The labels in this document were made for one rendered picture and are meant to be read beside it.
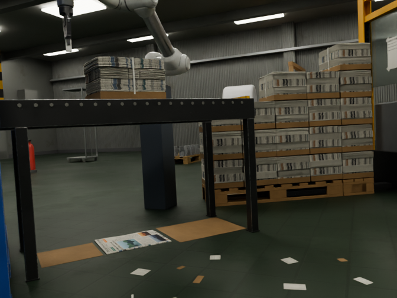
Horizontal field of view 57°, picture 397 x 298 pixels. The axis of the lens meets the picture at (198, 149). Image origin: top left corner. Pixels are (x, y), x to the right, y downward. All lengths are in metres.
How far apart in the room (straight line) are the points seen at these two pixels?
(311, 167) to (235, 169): 0.66
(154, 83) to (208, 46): 9.39
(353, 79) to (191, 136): 8.49
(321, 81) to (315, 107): 0.22
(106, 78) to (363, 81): 2.25
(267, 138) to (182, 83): 8.72
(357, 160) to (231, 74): 7.98
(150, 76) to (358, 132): 1.99
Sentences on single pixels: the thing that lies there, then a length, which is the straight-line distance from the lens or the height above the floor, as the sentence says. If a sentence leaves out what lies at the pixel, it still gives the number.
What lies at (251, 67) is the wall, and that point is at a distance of 10.91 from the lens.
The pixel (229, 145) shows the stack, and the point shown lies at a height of 0.49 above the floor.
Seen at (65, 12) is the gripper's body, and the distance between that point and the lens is 2.25.
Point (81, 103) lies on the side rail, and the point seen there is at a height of 0.78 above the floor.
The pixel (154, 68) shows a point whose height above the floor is 0.98.
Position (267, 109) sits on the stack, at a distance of 3.09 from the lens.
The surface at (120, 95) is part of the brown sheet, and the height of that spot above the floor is 0.83.
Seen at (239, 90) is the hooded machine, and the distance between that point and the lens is 6.05.
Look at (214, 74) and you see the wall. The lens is 11.24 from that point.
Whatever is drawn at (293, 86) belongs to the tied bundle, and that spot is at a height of 0.94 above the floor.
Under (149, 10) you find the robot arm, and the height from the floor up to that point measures 1.44.
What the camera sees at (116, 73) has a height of 0.94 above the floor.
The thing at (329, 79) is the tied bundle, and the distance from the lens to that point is 3.33.
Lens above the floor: 0.63
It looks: 3 degrees down
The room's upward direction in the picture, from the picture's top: 3 degrees counter-clockwise
